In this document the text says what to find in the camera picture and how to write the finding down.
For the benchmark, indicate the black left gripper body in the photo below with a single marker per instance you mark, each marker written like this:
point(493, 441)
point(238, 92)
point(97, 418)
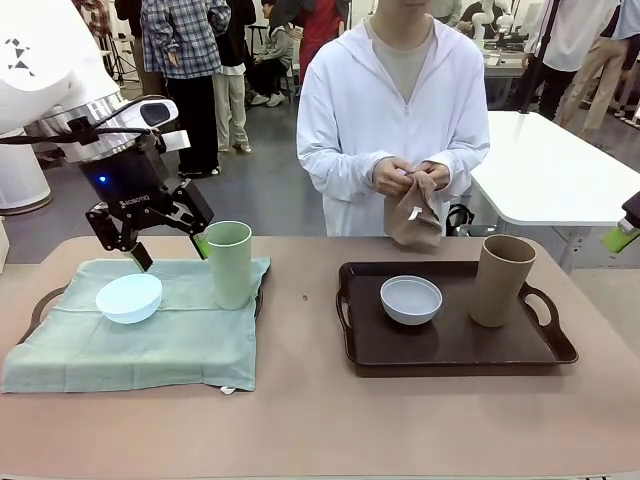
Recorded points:
point(130, 185)

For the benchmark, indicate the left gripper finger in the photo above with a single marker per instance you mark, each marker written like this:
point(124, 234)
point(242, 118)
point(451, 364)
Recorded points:
point(192, 207)
point(117, 232)

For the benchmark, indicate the light blue bowl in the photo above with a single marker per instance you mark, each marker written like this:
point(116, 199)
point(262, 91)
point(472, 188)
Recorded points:
point(125, 306)

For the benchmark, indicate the tall green cup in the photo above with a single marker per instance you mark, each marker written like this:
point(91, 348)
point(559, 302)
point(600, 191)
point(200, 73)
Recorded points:
point(230, 280)

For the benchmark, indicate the teal cloth mat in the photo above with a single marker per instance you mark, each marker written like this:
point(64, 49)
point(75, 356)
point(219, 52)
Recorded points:
point(125, 355)

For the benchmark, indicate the tall brown cup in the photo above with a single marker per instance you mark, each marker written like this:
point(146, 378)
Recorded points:
point(495, 295)

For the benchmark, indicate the beige cloth mat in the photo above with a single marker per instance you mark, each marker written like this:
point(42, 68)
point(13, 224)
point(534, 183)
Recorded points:
point(415, 225)

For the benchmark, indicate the grey-blue bowl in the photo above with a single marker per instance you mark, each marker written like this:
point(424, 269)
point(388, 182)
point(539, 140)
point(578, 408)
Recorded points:
point(410, 314)

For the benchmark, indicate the person's left forearm white sleeve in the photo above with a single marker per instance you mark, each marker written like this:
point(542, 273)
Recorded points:
point(465, 160)

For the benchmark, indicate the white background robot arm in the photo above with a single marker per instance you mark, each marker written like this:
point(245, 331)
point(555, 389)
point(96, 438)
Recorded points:
point(479, 25)

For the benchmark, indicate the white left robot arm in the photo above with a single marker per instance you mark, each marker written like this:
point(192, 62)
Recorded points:
point(50, 60)

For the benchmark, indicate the person's right forearm white sleeve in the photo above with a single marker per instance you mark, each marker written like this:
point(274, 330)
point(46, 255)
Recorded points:
point(335, 170)

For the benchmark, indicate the dark brown serving tray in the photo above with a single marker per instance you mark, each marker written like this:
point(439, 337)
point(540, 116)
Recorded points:
point(259, 302)
point(450, 352)

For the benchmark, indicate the person's left hand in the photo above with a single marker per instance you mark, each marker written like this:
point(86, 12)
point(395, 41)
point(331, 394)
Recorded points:
point(437, 172)

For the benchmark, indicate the person's right hand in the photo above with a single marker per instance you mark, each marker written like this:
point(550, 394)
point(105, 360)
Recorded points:
point(392, 175)

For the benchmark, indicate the white side table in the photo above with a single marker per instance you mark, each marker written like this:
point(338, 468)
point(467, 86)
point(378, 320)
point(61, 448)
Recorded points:
point(550, 165)

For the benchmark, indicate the person in beige trousers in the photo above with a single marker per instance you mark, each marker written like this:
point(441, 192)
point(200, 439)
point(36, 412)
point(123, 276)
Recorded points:
point(232, 100)

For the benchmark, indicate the white box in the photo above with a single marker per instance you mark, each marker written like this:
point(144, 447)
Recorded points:
point(3, 245)

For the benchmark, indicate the person in khaki trousers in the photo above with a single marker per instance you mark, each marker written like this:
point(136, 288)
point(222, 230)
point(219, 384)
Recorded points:
point(595, 85)

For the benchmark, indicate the person in blue plaid shirt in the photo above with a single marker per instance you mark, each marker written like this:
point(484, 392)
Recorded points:
point(180, 40)

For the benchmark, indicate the person in red plaid shirt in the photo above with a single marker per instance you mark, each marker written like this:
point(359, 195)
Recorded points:
point(107, 15)

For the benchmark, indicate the seated person grey hoodie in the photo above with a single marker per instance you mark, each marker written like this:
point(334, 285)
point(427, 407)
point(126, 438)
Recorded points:
point(280, 50)

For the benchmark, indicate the black stand pole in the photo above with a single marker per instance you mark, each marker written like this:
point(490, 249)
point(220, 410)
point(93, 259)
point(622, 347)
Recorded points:
point(537, 65)

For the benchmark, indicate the person in white hoodie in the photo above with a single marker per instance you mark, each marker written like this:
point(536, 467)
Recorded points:
point(350, 100)

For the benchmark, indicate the black stool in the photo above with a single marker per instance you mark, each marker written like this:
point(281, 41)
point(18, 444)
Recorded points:
point(259, 27)

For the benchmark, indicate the person white shirt black trousers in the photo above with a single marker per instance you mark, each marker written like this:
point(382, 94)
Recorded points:
point(575, 40)

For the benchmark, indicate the grey workbench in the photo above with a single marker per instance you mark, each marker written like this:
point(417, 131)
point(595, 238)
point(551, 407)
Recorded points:
point(505, 62)

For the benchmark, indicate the person in red top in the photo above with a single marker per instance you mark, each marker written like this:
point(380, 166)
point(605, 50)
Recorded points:
point(325, 20)

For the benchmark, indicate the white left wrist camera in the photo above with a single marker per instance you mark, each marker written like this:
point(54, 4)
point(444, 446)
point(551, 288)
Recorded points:
point(175, 141)

